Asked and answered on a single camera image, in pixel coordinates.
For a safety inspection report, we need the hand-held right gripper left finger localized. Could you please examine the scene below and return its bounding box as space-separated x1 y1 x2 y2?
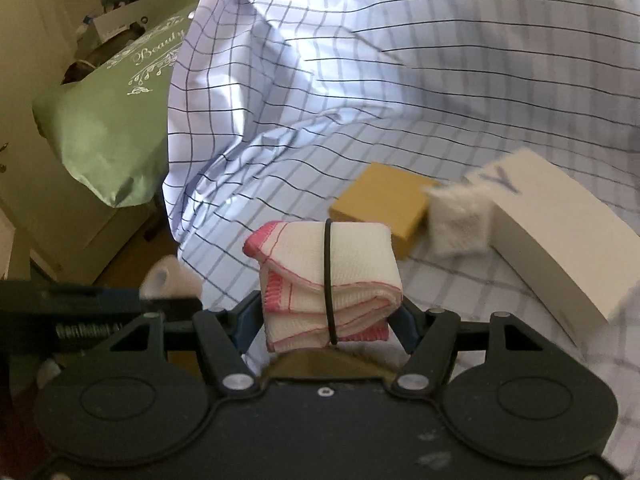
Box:
107 294 265 396

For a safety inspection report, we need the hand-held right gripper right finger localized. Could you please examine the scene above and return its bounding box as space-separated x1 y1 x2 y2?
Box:
387 297 541 396

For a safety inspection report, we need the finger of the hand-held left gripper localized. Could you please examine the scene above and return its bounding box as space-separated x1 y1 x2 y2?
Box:
102 285 203 317

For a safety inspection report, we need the beige bandage roll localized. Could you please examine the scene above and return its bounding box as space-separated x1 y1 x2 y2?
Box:
140 256 203 302

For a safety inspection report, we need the white cloth pink edge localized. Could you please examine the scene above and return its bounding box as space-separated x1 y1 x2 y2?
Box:
243 220 403 353

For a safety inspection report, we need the white textured pad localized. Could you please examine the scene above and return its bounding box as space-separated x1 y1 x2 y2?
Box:
425 180 493 258

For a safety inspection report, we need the brown cardboard box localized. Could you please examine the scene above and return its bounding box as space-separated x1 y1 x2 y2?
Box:
330 162 441 260

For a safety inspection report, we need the white cardboard box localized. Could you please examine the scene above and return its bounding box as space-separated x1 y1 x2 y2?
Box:
462 147 638 323

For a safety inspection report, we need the green printed pillow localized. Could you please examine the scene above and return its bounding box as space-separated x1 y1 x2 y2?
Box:
32 0 201 208

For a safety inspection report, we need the checked light blue blanket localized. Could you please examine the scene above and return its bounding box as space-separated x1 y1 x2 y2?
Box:
160 0 640 480

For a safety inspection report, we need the open cardboard box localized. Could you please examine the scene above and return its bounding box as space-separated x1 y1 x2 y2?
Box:
75 0 151 45

